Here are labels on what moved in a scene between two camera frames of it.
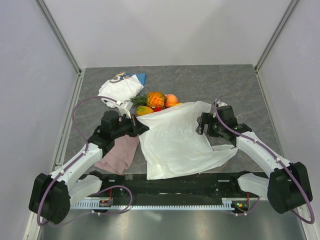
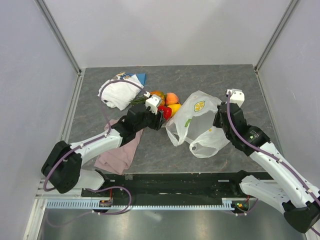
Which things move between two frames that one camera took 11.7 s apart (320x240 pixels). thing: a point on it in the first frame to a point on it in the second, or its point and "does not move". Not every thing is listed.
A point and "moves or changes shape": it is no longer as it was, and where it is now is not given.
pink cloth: (118, 158) does not move
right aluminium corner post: (275, 35) does not move
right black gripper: (207, 118) to (216, 122)
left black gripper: (137, 127) to (154, 125)
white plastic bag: (172, 146) moves or changes shape
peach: (170, 100) does not move
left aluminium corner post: (57, 33) does not move
